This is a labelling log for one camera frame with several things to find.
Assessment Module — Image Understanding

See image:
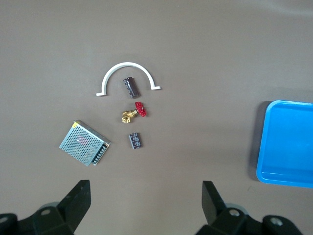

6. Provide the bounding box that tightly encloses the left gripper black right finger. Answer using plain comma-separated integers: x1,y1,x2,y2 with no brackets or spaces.
195,181,305,235

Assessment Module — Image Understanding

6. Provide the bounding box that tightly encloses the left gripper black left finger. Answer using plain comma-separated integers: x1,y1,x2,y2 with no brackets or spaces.
0,180,92,235

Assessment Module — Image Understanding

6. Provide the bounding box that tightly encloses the short dark cylindrical capacitor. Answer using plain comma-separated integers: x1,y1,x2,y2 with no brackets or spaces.
128,132,143,150

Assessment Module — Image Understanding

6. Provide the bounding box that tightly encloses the long dark cylindrical capacitor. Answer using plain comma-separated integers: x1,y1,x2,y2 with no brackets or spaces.
122,76,141,99

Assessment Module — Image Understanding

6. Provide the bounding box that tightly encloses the metal mesh power supply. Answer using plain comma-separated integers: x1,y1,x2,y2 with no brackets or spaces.
59,119,112,166

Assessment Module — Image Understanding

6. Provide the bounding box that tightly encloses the blue plastic tray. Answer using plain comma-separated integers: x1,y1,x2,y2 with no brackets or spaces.
256,99,313,188

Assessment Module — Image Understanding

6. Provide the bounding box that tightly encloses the brass valve red handle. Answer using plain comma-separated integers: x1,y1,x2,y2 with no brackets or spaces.
121,101,148,124

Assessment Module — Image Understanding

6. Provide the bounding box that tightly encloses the white half-ring pipe clamp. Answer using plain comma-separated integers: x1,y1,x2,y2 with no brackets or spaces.
95,62,162,97

